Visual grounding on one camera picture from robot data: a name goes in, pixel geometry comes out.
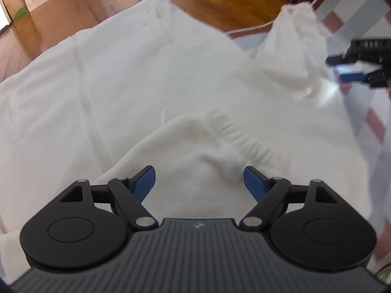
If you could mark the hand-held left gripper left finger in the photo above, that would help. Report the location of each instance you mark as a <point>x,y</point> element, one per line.
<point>145,183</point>

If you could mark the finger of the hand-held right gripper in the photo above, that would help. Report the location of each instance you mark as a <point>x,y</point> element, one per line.
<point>333,60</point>
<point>351,77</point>

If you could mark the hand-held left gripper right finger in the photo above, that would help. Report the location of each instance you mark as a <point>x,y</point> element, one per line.
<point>253,183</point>

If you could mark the cardboard box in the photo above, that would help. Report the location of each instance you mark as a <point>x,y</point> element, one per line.
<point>13,0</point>

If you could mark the striped checked rug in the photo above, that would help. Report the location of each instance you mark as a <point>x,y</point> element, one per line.
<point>372,12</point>

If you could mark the white fleece sweatshirt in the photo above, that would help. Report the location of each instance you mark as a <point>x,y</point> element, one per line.
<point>183,82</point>

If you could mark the small green object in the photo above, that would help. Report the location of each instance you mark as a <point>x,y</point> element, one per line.
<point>21,12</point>

